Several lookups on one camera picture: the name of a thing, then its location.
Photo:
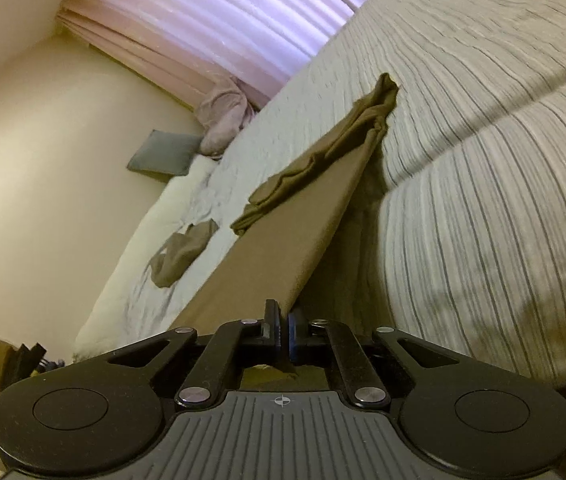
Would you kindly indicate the crumpled pink blanket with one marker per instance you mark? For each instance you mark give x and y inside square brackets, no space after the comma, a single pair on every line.
[223,120]

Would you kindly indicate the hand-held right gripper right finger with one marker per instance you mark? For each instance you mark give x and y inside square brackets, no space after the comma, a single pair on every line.
[295,340]

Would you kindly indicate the crumpled taupe brown garment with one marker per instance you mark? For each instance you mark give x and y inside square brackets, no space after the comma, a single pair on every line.
[183,255]

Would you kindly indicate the sheer pink curtain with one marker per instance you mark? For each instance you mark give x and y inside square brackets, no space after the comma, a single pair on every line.
[243,5]

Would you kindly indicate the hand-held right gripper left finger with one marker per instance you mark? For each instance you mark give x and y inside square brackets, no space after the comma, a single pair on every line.
[273,335]

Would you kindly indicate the grey striped duvet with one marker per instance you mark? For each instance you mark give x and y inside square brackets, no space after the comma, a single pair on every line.
[488,185]

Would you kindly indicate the brown sweater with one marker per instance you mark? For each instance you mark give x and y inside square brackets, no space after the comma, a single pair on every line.
[288,240]

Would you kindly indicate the stack of dark folded clothes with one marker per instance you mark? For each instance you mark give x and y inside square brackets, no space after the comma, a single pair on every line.
[23,365]

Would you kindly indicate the pink drape curtain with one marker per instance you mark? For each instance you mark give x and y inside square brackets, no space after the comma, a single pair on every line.
[163,60]

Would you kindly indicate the grey cushion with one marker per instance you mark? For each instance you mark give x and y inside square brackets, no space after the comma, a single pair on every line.
[168,152]

